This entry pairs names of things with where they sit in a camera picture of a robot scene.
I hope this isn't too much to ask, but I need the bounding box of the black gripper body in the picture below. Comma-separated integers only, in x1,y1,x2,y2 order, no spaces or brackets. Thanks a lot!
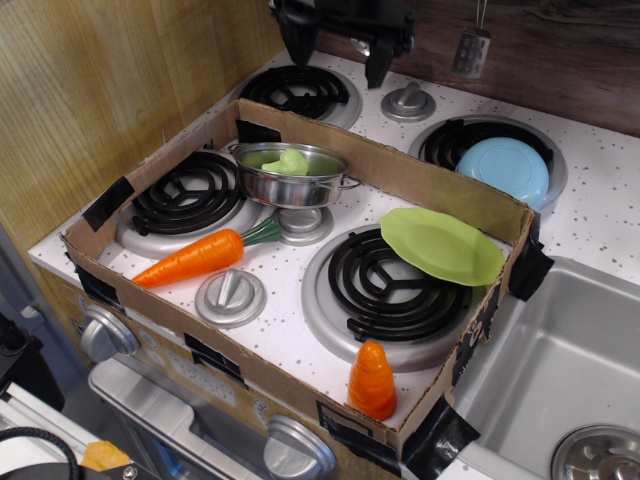
269,1,416,53

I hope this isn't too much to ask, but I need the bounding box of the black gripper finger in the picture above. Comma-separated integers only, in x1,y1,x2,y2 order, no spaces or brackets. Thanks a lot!
277,10,318,66
365,37,397,89

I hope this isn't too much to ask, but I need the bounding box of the green toy broccoli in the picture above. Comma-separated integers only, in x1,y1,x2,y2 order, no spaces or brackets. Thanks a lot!
261,149,310,176

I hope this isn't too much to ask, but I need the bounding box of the small steel pan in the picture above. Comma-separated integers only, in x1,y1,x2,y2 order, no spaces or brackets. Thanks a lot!
231,142,362,209

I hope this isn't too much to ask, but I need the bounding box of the silver stovetop knob back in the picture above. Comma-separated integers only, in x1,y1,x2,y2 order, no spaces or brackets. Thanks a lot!
381,82,436,123

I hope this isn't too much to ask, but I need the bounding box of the silver stovetop knob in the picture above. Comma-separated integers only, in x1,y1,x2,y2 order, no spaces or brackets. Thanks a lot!
381,82,436,123
194,269,267,329
273,207,334,246

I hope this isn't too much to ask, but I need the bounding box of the hanging metal spatula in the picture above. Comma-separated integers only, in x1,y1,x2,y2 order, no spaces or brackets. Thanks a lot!
451,0,491,80

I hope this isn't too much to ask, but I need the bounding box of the back right black burner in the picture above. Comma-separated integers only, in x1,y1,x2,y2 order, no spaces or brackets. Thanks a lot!
409,115,568,211

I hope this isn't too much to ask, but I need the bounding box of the light blue plastic plate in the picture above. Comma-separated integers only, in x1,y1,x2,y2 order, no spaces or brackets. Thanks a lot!
455,137,549,210

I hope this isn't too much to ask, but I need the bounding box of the front left black burner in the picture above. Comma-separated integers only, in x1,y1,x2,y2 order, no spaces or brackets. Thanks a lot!
116,150,263,260

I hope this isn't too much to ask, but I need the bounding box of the silver stovetop knob middle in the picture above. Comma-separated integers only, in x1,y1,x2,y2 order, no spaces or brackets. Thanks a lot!
273,207,334,246

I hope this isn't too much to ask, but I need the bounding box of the green plastic plate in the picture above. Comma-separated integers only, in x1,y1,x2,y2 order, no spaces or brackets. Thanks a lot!
380,207,505,287

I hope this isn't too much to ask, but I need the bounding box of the orange toy carrot with stem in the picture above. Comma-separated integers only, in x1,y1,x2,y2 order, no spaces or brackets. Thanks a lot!
132,217,281,289

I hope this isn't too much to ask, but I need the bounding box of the front right black burner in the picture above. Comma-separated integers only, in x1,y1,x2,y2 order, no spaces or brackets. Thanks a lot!
301,226,486,373

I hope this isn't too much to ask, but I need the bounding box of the silver stovetop knob front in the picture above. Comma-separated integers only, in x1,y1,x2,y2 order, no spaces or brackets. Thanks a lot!
194,269,267,329

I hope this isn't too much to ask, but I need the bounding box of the orange carrot piece upright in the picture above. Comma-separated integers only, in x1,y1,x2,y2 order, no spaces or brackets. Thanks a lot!
347,341,397,421

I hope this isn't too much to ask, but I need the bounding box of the metal sink basin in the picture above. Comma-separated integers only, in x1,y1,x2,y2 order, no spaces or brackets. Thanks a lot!
451,258,639,479

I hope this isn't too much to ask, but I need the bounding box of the left oven knob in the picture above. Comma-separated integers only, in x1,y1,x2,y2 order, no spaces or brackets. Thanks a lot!
80,305,140,363

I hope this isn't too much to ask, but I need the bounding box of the oven knob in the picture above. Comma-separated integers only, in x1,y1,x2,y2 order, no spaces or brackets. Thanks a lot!
80,305,140,363
263,415,337,480

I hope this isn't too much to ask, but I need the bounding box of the cardboard fence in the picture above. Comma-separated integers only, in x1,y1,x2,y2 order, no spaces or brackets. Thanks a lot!
62,100,552,479

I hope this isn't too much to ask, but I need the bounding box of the right oven knob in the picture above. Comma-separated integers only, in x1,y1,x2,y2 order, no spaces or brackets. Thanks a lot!
263,415,337,480

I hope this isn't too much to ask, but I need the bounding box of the sink drain strainer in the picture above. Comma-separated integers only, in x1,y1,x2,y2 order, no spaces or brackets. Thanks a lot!
549,424,639,479

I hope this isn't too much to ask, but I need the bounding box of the orange object bottom left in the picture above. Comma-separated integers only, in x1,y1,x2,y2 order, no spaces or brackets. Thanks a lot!
80,440,131,472

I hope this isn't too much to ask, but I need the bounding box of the silver oven door handle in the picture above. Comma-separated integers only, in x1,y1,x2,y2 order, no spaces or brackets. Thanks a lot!
89,360,269,479

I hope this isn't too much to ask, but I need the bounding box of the black cable bottom left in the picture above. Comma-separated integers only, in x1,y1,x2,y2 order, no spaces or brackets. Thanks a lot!
0,426,81,480

